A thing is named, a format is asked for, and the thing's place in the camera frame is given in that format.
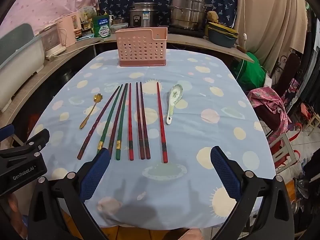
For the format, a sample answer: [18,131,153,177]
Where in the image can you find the white glass kettle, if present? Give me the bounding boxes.
[40,22,67,57]

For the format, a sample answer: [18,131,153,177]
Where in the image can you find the white carton box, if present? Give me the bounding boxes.
[79,5,97,23]

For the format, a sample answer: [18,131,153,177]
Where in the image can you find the white cord with switch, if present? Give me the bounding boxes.
[241,0,249,47]

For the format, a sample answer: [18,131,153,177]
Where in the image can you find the white power cord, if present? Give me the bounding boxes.
[45,37,105,61]

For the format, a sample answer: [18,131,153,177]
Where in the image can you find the green chopstick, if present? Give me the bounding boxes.
[114,83,129,161]
[96,84,124,155]

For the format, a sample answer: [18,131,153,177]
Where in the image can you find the small glass lid pot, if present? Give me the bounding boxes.
[111,15,129,25]

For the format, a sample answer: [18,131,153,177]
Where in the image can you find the wooden counter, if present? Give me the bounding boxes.
[0,31,255,130]

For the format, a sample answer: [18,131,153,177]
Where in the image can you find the pink perforated utensil holder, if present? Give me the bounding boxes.
[115,27,168,67]

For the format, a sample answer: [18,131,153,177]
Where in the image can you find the steel rice cooker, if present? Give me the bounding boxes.
[129,2,160,28]

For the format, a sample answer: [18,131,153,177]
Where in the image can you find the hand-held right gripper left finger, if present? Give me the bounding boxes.
[27,147,112,240]

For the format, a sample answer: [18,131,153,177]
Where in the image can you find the blue bowl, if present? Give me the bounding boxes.
[207,31,238,48]

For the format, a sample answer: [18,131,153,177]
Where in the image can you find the gold flower spoon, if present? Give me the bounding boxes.
[79,93,104,130]

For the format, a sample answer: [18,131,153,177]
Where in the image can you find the green plastic bag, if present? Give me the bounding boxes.
[231,52,268,88]

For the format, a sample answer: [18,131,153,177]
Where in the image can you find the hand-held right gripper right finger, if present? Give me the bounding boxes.
[210,146,295,240]

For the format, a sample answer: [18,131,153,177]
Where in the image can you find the maroon chopstick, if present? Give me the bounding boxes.
[77,85,121,160]
[107,83,128,155]

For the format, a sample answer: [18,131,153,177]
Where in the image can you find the brown loofah sponge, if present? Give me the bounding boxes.
[206,10,219,22]

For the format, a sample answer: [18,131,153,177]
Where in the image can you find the red chopstick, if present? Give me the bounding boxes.
[156,82,168,163]
[128,83,134,161]

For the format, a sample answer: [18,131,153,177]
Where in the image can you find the dark brown chopstick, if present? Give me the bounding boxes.
[136,82,145,160]
[140,81,151,160]

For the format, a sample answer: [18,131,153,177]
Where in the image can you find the steel steamer pot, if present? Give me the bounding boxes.
[167,0,214,30]

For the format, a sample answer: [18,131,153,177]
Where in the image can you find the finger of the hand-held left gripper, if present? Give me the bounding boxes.
[22,128,51,158]
[0,124,15,143]

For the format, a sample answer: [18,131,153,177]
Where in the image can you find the pink electric kettle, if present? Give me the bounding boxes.
[57,12,82,47]

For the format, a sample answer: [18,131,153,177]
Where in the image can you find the black induction cooker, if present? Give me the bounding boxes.
[167,27,208,37]

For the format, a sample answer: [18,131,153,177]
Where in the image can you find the pink spotted sheet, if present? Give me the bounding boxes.
[0,0,100,39]

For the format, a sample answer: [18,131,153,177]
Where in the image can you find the red and white stool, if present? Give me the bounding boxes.
[267,132,300,168]

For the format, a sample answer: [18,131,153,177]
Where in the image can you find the beige curtain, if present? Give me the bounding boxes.
[235,0,309,73]

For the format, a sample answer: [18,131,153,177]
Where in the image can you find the white dish box blue lid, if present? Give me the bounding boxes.
[0,23,45,112]

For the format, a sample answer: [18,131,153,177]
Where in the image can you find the white floral ceramic spoon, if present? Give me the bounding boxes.
[166,84,184,125]

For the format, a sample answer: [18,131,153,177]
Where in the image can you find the pink floral cloth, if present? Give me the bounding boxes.
[247,86,292,130]

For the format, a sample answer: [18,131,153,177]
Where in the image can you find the green tin can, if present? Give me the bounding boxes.
[93,15,111,38]

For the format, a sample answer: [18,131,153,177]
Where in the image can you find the yellow bowl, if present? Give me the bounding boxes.
[205,22,239,37]

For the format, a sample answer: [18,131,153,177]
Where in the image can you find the glass food container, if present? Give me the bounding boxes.
[111,23,129,34]

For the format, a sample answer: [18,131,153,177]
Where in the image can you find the blue polka dot tablecloth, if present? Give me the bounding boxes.
[27,49,277,229]

